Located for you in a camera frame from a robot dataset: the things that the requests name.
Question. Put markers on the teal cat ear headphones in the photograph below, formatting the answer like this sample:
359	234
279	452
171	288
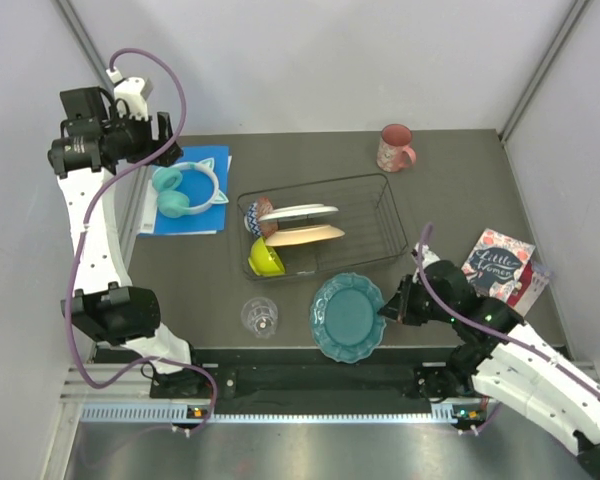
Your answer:
174	204

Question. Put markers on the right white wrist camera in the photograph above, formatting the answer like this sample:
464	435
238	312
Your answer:
423	256

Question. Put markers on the black wire dish rack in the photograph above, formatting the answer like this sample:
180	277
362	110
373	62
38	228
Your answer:
366	213

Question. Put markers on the pink mug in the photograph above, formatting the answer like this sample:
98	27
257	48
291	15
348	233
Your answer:
395	151

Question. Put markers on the white slotted cable duct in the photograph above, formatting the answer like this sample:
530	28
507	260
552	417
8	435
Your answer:
184	414

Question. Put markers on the watermelon pattern plate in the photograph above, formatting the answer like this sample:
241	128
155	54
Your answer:
298	211

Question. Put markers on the lime green bowl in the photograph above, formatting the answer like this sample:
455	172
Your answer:
264	261

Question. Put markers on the peach bird plate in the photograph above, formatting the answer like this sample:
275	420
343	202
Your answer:
304	235

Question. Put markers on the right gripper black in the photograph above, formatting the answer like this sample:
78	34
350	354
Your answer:
398	307

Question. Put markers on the Little Women book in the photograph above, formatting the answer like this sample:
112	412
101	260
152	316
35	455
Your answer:
496	264

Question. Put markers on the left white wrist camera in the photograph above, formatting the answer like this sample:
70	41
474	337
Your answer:
131	95

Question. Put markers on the teal scalloped plate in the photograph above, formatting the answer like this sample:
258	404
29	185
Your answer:
344	318

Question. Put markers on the orange blue patterned bowl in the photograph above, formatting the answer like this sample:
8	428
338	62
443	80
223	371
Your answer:
254	222

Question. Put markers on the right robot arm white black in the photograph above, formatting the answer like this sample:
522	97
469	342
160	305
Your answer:
502	357

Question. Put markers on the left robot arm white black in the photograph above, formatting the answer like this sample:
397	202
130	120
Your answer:
104	304

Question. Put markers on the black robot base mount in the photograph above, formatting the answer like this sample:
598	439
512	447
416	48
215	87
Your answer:
305	381

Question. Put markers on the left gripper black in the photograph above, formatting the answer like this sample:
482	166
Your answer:
150	146

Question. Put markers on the clear drinking glass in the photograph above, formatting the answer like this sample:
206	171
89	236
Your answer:
260	316

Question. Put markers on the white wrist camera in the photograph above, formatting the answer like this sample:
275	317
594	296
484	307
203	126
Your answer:
131	95
423	256

